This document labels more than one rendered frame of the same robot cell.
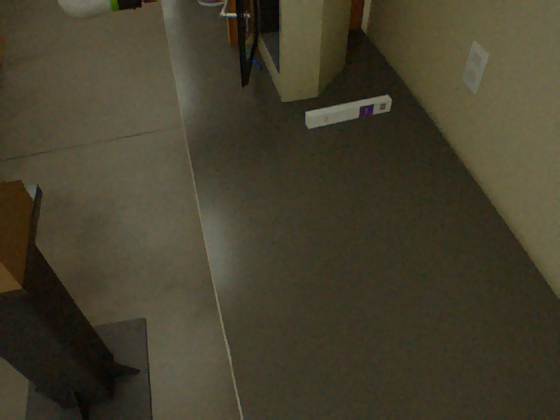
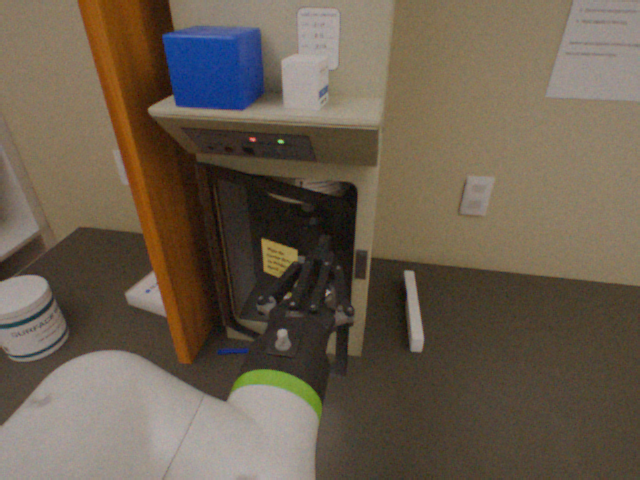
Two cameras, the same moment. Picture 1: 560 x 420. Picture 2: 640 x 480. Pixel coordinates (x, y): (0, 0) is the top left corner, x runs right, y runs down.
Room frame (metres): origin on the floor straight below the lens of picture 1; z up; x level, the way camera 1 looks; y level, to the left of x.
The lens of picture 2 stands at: (0.97, 0.59, 1.66)
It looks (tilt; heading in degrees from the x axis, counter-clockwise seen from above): 34 degrees down; 294
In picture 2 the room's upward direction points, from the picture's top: straight up
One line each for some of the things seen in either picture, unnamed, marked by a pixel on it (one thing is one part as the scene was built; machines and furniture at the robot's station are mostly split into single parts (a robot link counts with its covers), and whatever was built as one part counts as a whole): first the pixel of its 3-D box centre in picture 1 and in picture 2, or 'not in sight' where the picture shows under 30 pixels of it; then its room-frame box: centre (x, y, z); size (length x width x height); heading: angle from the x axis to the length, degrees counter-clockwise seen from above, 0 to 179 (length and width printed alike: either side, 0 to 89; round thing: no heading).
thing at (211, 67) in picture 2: not in sight; (218, 66); (1.35, 0.08, 1.55); 0.10 x 0.10 x 0.09; 13
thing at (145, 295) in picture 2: not in sight; (166, 292); (1.68, -0.01, 0.96); 0.16 x 0.12 x 0.04; 1
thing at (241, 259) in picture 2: (246, 1); (277, 278); (1.29, 0.07, 1.19); 0.30 x 0.01 x 0.40; 174
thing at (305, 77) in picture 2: not in sight; (305, 82); (1.23, 0.05, 1.54); 0.05 x 0.05 x 0.06; 7
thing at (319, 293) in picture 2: not in sight; (320, 292); (1.14, 0.21, 1.31); 0.11 x 0.01 x 0.04; 102
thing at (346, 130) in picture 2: not in sight; (272, 137); (1.28, 0.07, 1.46); 0.32 x 0.11 x 0.10; 13
